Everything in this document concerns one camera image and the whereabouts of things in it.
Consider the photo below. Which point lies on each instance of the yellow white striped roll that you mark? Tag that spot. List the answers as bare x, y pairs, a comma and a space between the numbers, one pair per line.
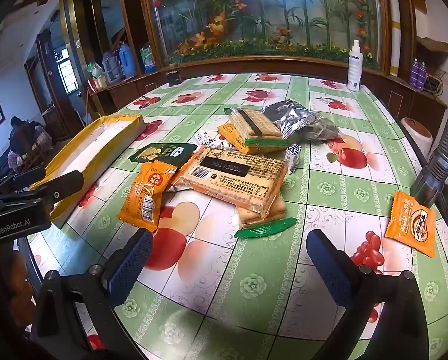
395, 26

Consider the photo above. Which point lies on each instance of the white spray bottle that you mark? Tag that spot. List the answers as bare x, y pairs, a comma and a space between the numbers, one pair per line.
354, 67

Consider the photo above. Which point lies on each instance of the blue thermos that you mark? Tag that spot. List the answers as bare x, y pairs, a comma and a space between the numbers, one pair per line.
126, 60

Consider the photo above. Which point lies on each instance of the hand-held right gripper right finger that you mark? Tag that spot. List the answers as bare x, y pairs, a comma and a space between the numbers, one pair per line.
329, 266

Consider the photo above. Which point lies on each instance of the fruit print tablecloth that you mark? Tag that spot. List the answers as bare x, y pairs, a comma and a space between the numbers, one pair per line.
254, 288

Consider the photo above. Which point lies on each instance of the grey ribbed cylinder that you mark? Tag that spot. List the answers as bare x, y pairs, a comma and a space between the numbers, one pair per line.
445, 150

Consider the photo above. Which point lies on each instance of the orange printed cracker packet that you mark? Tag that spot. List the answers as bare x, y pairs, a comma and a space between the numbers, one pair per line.
229, 135

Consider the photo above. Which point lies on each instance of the wooden chair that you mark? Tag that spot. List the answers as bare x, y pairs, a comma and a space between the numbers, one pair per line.
32, 153

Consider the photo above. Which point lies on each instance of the red white box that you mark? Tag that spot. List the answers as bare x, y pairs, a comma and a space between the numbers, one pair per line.
98, 83

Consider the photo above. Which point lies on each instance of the small blue white candy box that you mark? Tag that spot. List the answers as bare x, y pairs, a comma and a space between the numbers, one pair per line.
293, 157

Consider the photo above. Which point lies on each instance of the purple bottle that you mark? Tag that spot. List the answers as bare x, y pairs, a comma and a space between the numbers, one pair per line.
415, 75
423, 77

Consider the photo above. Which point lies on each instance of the large tan cracker packet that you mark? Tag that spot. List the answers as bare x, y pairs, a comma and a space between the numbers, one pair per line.
242, 183

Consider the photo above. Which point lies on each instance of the dark wooden door frame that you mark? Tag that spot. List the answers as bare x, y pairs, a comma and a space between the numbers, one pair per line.
49, 82

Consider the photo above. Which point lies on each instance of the orange round-logo snack packet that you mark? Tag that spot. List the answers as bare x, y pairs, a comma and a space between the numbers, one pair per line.
411, 225

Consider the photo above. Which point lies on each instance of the small black jar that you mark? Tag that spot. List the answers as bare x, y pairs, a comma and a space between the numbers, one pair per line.
174, 77

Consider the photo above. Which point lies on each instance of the white plastic container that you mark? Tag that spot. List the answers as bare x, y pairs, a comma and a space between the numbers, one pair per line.
417, 133

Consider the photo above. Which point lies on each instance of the dark green snack packet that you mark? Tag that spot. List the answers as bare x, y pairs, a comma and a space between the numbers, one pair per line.
160, 152

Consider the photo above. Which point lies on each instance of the small white candy packet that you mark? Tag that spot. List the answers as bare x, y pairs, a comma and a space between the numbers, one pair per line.
203, 138
220, 145

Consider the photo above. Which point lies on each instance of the silver foil snack packet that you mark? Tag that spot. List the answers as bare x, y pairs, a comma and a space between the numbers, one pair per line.
287, 114

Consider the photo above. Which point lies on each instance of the green-ended cracker packet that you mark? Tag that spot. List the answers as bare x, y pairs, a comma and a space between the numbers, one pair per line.
269, 228

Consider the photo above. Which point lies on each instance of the wooden sideboard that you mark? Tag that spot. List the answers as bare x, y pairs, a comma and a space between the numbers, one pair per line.
126, 90

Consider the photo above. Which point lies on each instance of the black-banded cracker packet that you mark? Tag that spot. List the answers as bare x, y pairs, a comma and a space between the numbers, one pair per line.
248, 120

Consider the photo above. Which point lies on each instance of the yellow cardboard box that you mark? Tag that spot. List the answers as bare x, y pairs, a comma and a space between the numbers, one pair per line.
96, 138

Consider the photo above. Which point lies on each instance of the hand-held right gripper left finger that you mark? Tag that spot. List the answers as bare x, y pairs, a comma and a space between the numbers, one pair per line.
134, 262

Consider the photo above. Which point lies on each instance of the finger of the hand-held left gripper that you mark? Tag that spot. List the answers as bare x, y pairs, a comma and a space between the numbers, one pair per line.
64, 185

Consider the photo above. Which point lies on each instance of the gold trimmed pillar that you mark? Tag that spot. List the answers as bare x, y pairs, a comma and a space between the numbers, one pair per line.
77, 37

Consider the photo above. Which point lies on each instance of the floral glass panel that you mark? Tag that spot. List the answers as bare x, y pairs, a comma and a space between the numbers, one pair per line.
265, 15

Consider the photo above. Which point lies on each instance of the window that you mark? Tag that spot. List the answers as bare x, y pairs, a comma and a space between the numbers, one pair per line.
67, 71

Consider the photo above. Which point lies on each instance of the green snack bag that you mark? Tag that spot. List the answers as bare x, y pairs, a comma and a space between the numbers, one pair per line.
95, 69

